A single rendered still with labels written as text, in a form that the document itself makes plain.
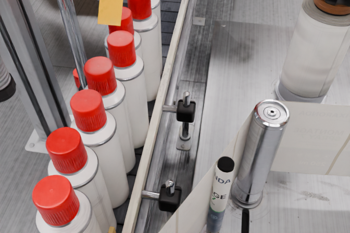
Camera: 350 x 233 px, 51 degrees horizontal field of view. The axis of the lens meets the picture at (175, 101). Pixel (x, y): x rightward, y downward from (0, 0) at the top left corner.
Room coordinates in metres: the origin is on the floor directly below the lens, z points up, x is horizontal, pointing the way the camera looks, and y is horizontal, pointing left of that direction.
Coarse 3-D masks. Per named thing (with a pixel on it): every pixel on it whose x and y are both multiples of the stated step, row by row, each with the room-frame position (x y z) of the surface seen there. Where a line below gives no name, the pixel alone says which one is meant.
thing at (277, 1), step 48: (48, 0) 0.82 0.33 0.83; (96, 0) 0.82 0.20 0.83; (240, 0) 0.82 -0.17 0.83; (288, 0) 0.82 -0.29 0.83; (48, 48) 0.63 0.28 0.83; (96, 48) 0.63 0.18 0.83; (192, 48) 0.63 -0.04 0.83; (192, 96) 0.48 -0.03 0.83; (0, 144) 0.37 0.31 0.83; (192, 144) 0.37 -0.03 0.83; (0, 192) 0.28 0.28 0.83
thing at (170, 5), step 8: (160, 0) 0.74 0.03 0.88; (168, 0) 0.74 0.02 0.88; (176, 0) 0.74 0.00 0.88; (160, 8) 0.71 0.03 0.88; (168, 8) 0.71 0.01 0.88; (176, 8) 0.71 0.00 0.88; (160, 16) 0.68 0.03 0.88; (168, 16) 0.68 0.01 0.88; (176, 16) 0.68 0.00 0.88; (168, 24) 0.65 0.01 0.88; (168, 32) 0.62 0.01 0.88; (168, 40) 0.60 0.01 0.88; (168, 48) 0.57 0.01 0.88; (152, 104) 0.42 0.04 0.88; (152, 112) 0.40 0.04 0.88; (136, 152) 0.32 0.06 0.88; (136, 160) 0.30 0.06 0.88; (136, 168) 0.29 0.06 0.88; (128, 176) 0.28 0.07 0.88; (128, 184) 0.26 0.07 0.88; (128, 200) 0.24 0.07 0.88; (120, 208) 0.23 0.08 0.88; (120, 216) 0.21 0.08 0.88; (120, 224) 0.20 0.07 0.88; (120, 232) 0.19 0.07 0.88
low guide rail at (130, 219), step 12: (180, 12) 0.64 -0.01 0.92; (180, 24) 0.60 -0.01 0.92; (168, 60) 0.49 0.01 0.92; (168, 72) 0.46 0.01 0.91; (168, 84) 0.45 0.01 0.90; (156, 108) 0.38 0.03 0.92; (156, 120) 0.36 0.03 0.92; (156, 132) 0.34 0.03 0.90; (144, 144) 0.31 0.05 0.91; (144, 156) 0.29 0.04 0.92; (144, 168) 0.27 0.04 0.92; (144, 180) 0.25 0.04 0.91; (132, 192) 0.23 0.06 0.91; (132, 204) 0.21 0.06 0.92; (132, 216) 0.20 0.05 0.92; (132, 228) 0.18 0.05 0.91
